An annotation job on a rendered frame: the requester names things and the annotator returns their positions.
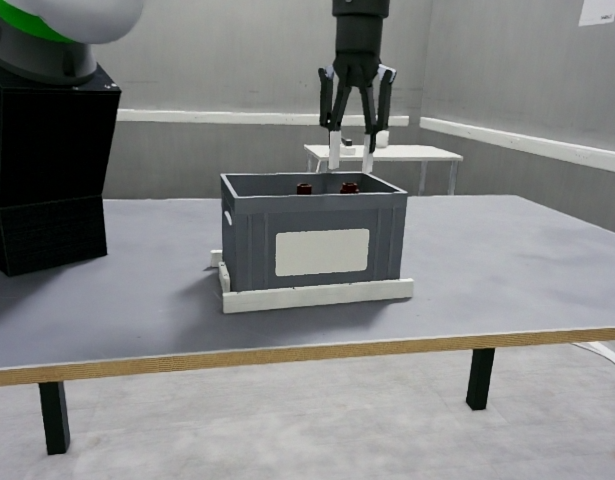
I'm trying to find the brown bottle with green label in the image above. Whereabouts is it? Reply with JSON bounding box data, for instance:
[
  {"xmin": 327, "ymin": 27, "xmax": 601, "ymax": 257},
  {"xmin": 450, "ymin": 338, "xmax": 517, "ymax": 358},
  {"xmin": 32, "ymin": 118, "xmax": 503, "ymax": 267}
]
[{"xmin": 340, "ymin": 183, "xmax": 359, "ymax": 194}]

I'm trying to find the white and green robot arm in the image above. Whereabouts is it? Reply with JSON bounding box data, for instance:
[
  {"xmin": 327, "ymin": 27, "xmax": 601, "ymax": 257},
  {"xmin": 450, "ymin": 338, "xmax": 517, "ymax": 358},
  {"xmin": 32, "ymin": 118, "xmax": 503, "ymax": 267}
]
[{"xmin": 0, "ymin": 0, "xmax": 390, "ymax": 85}]

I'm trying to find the grey plastic crate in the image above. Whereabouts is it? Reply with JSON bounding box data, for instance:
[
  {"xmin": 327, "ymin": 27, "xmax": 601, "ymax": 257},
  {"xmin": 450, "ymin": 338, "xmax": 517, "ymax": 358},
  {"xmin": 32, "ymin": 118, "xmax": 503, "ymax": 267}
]
[{"xmin": 220, "ymin": 172, "xmax": 408, "ymax": 292}]

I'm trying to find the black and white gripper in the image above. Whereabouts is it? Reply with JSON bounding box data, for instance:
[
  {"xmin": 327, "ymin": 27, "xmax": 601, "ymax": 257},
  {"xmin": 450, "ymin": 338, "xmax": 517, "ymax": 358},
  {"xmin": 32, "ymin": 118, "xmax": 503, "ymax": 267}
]
[{"xmin": 318, "ymin": 17, "xmax": 397, "ymax": 174}]

